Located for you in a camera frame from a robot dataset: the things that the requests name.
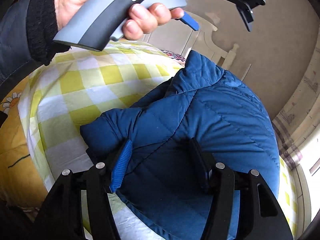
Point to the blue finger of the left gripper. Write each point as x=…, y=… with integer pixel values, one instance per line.
x=188, y=20

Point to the white wall conduit strip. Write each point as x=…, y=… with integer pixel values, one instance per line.
x=246, y=72

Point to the floral embroidered pillow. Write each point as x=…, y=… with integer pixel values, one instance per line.
x=179, y=58

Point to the white window sill ledge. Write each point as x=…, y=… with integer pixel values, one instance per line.
x=306, y=178

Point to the striped patterned curtain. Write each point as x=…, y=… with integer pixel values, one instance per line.
x=299, y=118

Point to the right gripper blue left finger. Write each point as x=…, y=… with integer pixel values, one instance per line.
x=119, y=166

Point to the blue quilted puffer jacket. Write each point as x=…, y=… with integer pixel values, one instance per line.
x=164, y=184

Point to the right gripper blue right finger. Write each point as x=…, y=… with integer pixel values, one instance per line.
x=207, y=163

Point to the yellow daisy quilt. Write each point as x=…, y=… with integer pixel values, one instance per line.
x=21, y=184

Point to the yellow white checkered bed sheet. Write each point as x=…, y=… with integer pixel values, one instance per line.
x=79, y=86

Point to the white wooden headboard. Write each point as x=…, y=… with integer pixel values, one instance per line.
x=179, y=38

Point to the left forearm dark sleeve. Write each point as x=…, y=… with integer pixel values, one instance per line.
x=27, y=32

